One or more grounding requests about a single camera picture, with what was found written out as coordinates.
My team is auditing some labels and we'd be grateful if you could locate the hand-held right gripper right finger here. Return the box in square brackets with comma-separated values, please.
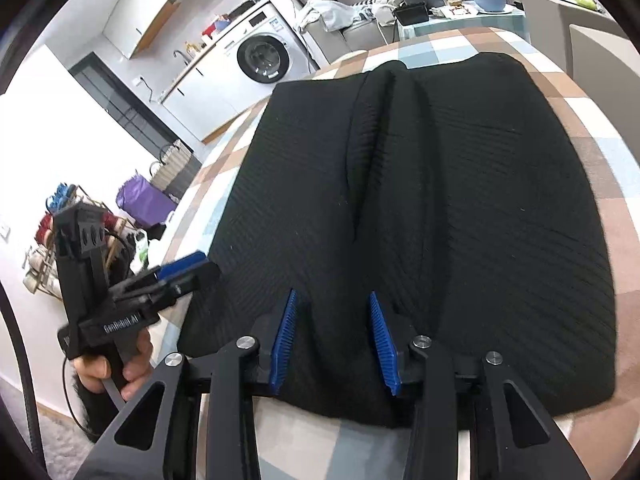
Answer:
[367, 290, 591, 480]

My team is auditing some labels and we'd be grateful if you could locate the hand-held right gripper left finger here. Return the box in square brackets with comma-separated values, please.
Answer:
[75, 287, 301, 480]

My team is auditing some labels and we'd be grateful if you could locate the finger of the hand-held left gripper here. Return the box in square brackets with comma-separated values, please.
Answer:
[165, 262, 222, 302]
[155, 250, 208, 283]

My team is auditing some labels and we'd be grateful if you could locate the black knit sweater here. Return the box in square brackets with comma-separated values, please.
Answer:
[177, 55, 617, 428]

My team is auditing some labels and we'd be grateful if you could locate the person's left forearm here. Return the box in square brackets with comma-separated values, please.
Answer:
[70, 375, 121, 443]

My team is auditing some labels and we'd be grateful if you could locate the pile of light clothes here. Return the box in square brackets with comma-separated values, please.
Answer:
[299, 0, 396, 33]

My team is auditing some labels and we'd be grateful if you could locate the person's left hand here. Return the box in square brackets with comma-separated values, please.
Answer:
[72, 332, 153, 401]

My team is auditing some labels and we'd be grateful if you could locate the white green plastic bag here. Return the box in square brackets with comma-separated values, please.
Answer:
[132, 232, 151, 266]

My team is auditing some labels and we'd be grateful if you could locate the metal storage rack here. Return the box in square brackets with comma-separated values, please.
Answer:
[22, 182, 136, 301]

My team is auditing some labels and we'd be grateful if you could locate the purple bag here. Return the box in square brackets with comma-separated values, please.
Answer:
[116, 172, 176, 228]

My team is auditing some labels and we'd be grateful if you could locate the wicker laundry basket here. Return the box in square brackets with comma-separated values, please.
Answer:
[150, 142, 201, 201]

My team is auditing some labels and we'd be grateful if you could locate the white base cabinet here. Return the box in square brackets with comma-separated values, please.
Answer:
[160, 42, 256, 143]

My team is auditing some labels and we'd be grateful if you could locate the dark glass door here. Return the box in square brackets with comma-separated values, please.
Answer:
[70, 51, 193, 158]

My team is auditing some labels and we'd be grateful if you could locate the white washing machine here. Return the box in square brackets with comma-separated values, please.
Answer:
[217, 1, 321, 86]

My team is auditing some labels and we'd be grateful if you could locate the checkered blanket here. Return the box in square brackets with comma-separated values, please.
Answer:
[165, 25, 640, 480]

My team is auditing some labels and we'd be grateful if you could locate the grey sofa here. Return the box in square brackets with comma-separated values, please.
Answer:
[287, 0, 640, 91]

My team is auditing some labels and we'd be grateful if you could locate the side table with teal cloth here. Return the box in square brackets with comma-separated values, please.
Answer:
[395, 2, 528, 43]

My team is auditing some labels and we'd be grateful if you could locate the black food container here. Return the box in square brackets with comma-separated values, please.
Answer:
[392, 2, 431, 26]

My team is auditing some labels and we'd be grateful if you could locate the white food tray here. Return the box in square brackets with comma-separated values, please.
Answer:
[435, 2, 476, 18]

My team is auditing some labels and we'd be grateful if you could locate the black corrugated cable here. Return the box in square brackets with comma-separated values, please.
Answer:
[0, 285, 46, 461]

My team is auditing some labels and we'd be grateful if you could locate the thin black cable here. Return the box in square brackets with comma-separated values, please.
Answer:
[62, 355, 101, 436]

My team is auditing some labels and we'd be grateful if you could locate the white wall cabinet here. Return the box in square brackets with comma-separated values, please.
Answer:
[102, 0, 236, 58]

